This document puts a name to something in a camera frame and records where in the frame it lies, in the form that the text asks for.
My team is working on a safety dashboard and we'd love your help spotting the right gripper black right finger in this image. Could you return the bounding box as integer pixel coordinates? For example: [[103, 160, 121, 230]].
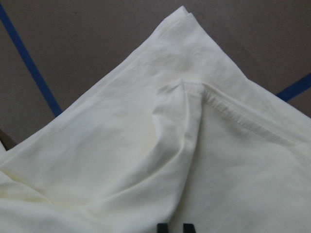
[[183, 223, 195, 233]]

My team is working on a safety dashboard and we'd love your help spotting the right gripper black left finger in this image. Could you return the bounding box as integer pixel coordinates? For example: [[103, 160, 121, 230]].
[[156, 223, 168, 233]]

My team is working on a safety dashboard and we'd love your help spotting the cream long-sleeve printed shirt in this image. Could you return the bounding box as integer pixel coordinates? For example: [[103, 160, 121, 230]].
[[0, 7, 311, 233]]

